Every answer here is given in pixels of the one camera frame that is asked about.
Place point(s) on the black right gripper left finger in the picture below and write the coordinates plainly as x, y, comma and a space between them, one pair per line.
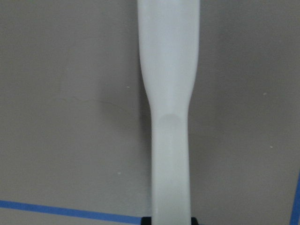
146, 221

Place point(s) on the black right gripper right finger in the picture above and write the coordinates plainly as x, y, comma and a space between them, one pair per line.
194, 221

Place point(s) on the beige hand brush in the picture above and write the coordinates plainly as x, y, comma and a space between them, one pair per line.
169, 46

